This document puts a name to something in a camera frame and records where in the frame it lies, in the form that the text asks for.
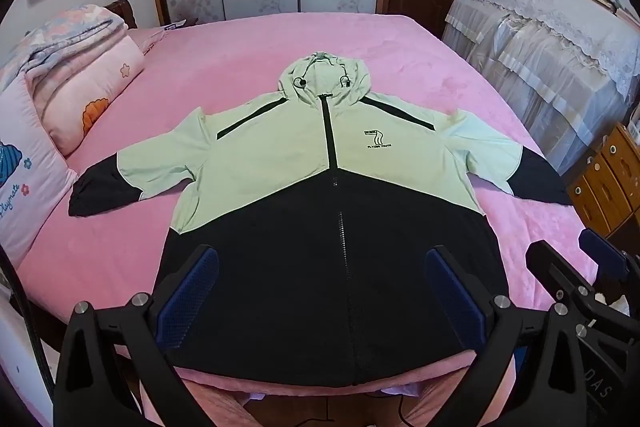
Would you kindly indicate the folded pastel floral quilt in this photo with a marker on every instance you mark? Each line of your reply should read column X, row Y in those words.
column 65, row 32

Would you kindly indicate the pink flower pillow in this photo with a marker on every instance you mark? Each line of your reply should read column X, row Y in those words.
column 95, row 87

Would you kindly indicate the pink bed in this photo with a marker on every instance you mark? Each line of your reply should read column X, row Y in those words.
column 200, row 72

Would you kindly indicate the dark wooden headboard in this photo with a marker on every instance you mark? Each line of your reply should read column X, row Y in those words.
column 125, row 9

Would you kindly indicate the wooden drawer cabinet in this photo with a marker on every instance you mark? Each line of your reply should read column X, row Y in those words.
column 605, row 187

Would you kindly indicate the small dark object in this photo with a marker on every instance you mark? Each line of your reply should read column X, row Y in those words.
column 175, row 25

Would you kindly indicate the plain pink pillow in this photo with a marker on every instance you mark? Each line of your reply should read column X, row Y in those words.
column 152, row 39

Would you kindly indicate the green and black hooded jacket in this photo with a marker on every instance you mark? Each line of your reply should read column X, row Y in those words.
column 300, row 147

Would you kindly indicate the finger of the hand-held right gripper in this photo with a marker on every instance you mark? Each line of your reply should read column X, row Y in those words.
column 602, row 252
column 547, row 264

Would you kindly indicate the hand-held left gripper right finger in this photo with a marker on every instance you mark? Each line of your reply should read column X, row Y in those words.
column 452, row 292

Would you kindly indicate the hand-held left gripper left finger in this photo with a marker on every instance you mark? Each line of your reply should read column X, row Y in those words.
column 192, row 287

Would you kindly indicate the white cartoon print pillow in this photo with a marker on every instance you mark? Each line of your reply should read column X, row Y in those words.
column 25, row 167

